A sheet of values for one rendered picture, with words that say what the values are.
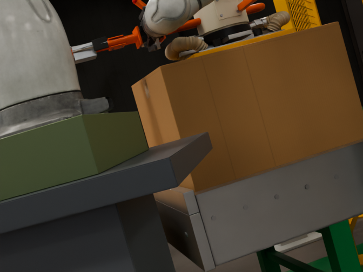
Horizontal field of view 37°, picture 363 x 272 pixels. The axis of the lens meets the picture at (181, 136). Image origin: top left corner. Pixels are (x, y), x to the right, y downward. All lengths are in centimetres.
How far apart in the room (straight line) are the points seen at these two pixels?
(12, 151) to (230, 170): 88
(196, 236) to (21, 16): 73
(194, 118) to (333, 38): 52
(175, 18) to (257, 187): 48
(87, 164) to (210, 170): 82
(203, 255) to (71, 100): 63
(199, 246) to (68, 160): 70
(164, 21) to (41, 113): 55
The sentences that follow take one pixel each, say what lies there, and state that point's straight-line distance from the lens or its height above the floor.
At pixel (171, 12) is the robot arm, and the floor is 105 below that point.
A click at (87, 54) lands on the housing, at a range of 170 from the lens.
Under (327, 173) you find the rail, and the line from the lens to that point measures 152.
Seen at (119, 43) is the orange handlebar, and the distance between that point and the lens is 172.
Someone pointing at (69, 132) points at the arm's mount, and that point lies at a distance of 77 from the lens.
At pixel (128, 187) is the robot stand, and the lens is 70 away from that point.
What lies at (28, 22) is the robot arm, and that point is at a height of 101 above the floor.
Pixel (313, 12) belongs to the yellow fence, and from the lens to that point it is 310.
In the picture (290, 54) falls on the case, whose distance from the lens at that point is 168.
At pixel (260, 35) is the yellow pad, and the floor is 97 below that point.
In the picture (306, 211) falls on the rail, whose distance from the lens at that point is 150.
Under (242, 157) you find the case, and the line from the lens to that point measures 158.
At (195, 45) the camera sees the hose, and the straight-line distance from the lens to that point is 167.
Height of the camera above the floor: 79
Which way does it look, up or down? 2 degrees down
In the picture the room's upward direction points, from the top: 16 degrees counter-clockwise
